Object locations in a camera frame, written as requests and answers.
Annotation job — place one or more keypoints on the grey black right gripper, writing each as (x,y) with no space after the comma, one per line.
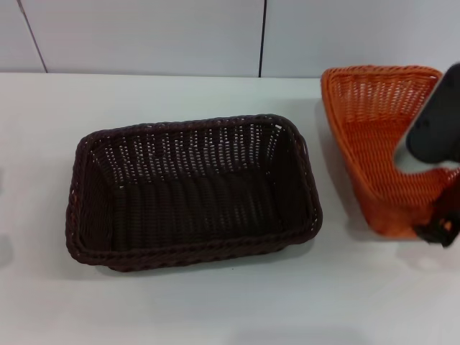
(435,129)

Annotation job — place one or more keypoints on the orange woven basket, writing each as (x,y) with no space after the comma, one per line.
(370,143)

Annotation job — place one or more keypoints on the dark brown woven basket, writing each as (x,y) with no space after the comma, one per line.
(187,201)

